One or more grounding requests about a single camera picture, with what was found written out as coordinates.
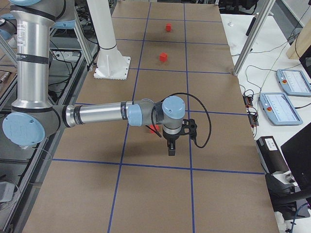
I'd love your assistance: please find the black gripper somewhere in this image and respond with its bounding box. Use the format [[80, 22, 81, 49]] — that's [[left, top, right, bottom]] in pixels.
[[162, 127, 181, 156]]

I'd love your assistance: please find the red block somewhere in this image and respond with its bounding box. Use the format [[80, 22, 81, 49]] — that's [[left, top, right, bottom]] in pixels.
[[165, 23, 172, 32], [148, 125, 159, 133], [159, 52, 168, 62]]

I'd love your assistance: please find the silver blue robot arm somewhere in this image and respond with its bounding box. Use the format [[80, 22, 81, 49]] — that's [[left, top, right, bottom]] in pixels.
[[2, 0, 185, 156]]

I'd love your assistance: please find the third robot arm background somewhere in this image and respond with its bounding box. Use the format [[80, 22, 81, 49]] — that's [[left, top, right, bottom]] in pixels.
[[0, 13, 17, 40]]

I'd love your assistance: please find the small circuit board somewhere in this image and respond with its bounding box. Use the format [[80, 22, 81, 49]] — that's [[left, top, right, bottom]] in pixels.
[[243, 96, 253, 107]]

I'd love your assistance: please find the black cardboard box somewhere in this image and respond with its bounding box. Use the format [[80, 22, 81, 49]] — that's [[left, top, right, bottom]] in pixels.
[[256, 136, 289, 174]]

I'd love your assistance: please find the near blue teach pendant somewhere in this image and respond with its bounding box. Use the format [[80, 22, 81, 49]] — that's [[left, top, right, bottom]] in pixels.
[[259, 92, 303, 126]]

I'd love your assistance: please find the blue teach pendant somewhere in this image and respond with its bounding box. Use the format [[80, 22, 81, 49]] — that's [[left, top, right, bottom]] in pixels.
[[276, 69, 311, 97], [259, 92, 303, 126]]

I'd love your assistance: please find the black monitor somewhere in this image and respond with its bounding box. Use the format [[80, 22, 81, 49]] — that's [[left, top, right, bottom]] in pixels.
[[281, 123, 311, 189]]

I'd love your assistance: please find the far blue teach pendant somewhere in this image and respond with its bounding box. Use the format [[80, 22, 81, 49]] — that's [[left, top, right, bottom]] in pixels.
[[276, 69, 311, 97]]

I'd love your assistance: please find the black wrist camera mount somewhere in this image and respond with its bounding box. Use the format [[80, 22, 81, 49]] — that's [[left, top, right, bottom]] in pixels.
[[180, 119, 197, 141]]

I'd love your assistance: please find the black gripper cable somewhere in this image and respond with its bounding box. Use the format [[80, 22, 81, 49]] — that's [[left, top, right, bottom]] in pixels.
[[144, 92, 212, 149]]

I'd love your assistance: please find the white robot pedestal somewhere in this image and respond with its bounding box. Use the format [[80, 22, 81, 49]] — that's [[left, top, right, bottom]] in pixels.
[[87, 0, 131, 80]]

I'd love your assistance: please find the aluminium frame post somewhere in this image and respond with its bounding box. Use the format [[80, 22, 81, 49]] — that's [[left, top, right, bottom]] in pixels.
[[232, 0, 276, 76]]

